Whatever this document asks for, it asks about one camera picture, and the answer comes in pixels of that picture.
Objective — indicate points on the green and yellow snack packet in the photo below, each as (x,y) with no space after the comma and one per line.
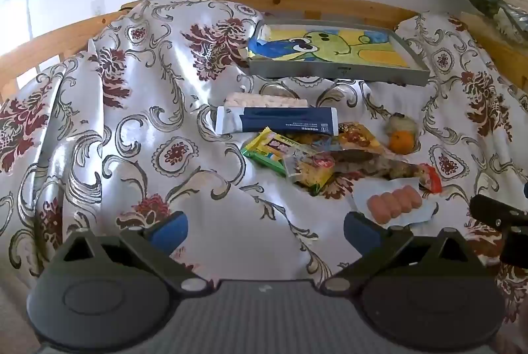
(264,152)

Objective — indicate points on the white floral blanket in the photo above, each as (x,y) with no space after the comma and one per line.
(144,110)

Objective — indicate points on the white wall socket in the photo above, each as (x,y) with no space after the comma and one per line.
(98,6)

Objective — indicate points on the grey tray with painted lining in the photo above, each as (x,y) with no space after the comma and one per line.
(330,49)

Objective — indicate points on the pink sausage packet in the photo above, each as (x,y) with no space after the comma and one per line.
(394,203)

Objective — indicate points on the navy and white long packet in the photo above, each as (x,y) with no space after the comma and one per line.
(280,119)

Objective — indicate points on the clear pale cake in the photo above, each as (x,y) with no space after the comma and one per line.
(399,121)

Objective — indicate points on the red label brown snack packet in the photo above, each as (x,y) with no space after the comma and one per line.
(371,166)

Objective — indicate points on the orange brown snack packet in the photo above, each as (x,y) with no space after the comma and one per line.
(361,137)

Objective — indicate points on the yellow noodle snack packet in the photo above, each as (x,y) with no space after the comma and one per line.
(311,170)

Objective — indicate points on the orange tangerine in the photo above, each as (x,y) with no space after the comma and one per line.
(402,142)

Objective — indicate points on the wooden bed frame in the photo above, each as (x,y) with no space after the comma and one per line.
(49,40)

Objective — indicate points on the white rice cracker packet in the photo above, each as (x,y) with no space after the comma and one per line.
(264,100)

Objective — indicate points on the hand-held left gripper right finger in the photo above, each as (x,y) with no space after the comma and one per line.
(362,232)

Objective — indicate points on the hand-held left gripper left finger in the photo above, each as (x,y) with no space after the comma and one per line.
(170,231)

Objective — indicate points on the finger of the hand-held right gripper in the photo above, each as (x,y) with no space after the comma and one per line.
(516,249)
(489,210)

